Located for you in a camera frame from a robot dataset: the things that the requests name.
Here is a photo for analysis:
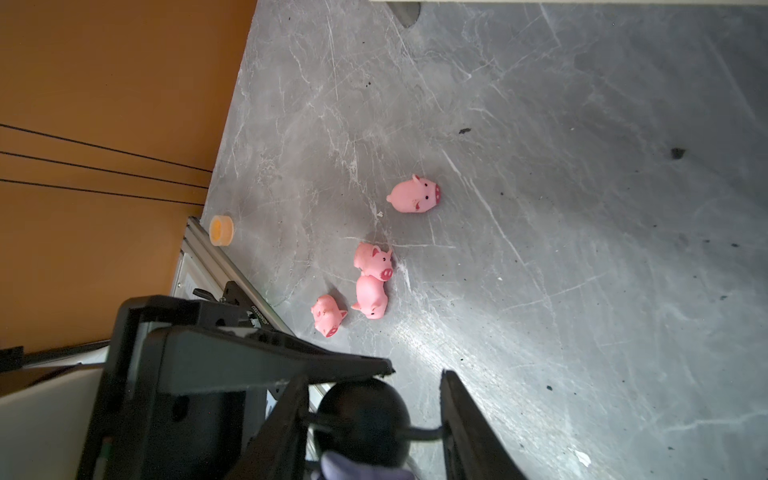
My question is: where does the pink pig toy front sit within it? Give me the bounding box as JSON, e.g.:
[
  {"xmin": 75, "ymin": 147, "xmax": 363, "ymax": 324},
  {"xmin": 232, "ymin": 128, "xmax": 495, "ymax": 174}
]
[{"xmin": 310, "ymin": 295, "xmax": 348, "ymax": 338}]

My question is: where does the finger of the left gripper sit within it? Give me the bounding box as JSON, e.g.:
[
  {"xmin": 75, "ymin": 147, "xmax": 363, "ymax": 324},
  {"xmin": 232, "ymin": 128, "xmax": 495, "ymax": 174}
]
[{"xmin": 157, "ymin": 326, "xmax": 395, "ymax": 395}]

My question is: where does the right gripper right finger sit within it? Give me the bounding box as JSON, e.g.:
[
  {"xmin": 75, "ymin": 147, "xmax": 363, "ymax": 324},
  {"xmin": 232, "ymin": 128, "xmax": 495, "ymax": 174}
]
[{"xmin": 440, "ymin": 370, "xmax": 526, "ymax": 480}]

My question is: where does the black white Kuromi figure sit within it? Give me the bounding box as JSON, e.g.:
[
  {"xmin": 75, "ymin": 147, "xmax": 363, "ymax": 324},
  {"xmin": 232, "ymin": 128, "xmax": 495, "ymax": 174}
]
[{"xmin": 305, "ymin": 378, "xmax": 444, "ymax": 480}]

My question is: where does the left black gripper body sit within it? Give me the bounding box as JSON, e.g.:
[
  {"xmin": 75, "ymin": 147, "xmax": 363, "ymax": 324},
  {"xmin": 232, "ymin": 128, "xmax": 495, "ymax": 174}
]
[{"xmin": 76, "ymin": 296, "xmax": 269, "ymax": 479}]

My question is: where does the pink pig toy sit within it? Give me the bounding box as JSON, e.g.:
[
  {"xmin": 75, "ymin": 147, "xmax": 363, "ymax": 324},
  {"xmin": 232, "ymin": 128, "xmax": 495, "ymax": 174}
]
[
  {"xmin": 310, "ymin": 295, "xmax": 348, "ymax": 338},
  {"xmin": 351, "ymin": 275, "xmax": 388, "ymax": 320},
  {"xmin": 386, "ymin": 174, "xmax": 441, "ymax": 213},
  {"xmin": 353, "ymin": 242, "xmax": 394, "ymax": 282}
]

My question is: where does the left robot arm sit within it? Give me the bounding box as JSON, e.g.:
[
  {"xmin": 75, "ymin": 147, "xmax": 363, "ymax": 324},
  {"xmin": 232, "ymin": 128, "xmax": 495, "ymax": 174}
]
[{"xmin": 1, "ymin": 296, "xmax": 410, "ymax": 479}]

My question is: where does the white two-tier shelf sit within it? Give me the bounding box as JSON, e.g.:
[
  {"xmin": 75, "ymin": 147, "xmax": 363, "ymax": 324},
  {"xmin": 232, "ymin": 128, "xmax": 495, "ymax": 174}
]
[{"xmin": 375, "ymin": 0, "xmax": 767, "ymax": 28}]

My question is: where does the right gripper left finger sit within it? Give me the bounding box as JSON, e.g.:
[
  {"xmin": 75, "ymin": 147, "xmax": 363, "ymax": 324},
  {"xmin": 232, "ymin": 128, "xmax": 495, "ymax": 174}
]
[{"xmin": 225, "ymin": 374, "xmax": 309, "ymax": 480}]

